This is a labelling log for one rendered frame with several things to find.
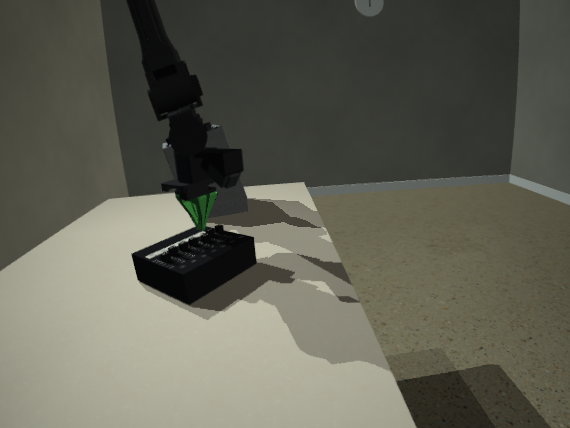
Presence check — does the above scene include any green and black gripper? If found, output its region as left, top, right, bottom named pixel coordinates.
left=161, top=150, right=217, bottom=231

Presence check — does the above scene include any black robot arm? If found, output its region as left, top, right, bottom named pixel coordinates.
left=126, top=0, right=244, bottom=189

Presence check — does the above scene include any black lighting desk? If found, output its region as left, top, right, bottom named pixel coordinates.
left=132, top=224, right=257, bottom=305

